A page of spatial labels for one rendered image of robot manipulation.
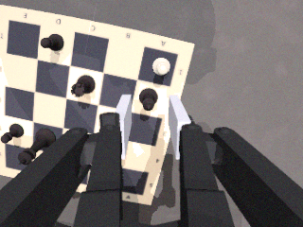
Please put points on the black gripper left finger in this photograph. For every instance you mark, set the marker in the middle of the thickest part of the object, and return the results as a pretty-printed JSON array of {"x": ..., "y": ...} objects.
[{"x": 38, "y": 194}]

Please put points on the cream and grey chessboard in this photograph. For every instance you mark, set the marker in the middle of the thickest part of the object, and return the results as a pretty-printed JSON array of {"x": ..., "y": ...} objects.
[{"x": 35, "y": 84}]

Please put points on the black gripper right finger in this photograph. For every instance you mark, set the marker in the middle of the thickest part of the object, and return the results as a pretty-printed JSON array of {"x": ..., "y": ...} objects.
[{"x": 265, "y": 195}]

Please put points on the white pawn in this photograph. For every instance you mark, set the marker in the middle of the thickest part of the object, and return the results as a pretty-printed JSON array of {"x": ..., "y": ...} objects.
[{"x": 160, "y": 66}]

